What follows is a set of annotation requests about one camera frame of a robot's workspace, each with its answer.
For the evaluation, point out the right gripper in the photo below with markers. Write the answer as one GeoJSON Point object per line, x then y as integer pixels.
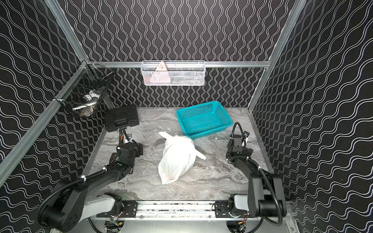
{"type": "Point", "coordinates": [247, 151]}

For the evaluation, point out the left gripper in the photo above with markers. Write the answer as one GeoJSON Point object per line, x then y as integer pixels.
{"type": "Point", "coordinates": [121, 120]}

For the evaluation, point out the white plastic bag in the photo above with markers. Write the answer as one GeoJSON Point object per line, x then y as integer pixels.
{"type": "Point", "coordinates": [178, 157]}

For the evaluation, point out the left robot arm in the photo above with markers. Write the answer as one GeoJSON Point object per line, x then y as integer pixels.
{"type": "Point", "coordinates": [64, 207]}

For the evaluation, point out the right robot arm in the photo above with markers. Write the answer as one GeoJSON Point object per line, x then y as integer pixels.
{"type": "Point", "coordinates": [265, 196]}

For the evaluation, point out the black tool case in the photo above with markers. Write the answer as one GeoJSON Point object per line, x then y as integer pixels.
{"type": "Point", "coordinates": [121, 117]}

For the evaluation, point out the teal plastic basket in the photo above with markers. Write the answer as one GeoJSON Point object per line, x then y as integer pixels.
{"type": "Point", "coordinates": [204, 119]}

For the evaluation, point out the pink triangle card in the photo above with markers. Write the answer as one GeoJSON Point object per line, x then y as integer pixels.
{"type": "Point", "coordinates": [160, 75]}

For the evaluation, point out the items in wire basket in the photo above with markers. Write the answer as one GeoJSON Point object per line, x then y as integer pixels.
{"type": "Point", "coordinates": [90, 101]}

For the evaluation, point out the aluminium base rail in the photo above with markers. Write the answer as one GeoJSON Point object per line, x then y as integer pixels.
{"type": "Point", "coordinates": [107, 207]}

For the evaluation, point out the black wire basket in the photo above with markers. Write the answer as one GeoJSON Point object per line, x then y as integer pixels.
{"type": "Point", "coordinates": [93, 77]}

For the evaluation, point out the clear wall basket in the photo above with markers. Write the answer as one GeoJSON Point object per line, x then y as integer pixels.
{"type": "Point", "coordinates": [182, 72]}

